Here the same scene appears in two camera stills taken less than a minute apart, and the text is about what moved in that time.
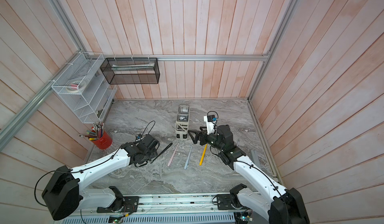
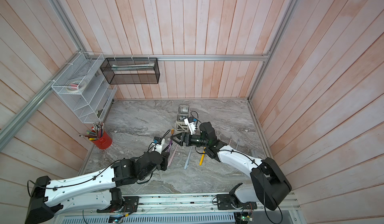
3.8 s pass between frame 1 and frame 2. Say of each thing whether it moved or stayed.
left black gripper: moved
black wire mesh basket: stayed
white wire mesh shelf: stayed
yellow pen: stayed
